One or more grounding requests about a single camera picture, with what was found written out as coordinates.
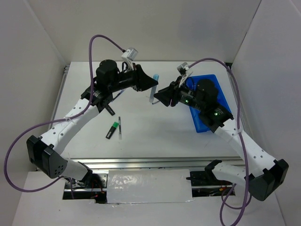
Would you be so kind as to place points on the white foil-edged panel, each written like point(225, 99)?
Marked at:
point(148, 186)

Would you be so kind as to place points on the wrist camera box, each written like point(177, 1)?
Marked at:
point(130, 54)
point(184, 69)

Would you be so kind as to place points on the blue clear-capped gel pen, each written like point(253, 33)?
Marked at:
point(118, 95)

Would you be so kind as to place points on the blue compartment tray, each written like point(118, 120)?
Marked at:
point(209, 109)

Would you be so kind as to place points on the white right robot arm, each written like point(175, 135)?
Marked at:
point(262, 173)

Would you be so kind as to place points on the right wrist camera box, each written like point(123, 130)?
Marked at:
point(184, 69)

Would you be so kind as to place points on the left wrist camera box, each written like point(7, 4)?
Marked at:
point(130, 54)

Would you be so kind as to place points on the green-capped black highlighter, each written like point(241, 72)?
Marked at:
point(112, 130)

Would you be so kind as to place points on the black gel pen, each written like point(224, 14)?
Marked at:
point(120, 128)

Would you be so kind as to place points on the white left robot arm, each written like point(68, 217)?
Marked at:
point(45, 151)

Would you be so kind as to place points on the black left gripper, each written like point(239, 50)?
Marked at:
point(141, 81)

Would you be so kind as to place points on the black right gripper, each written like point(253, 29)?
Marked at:
point(165, 95)

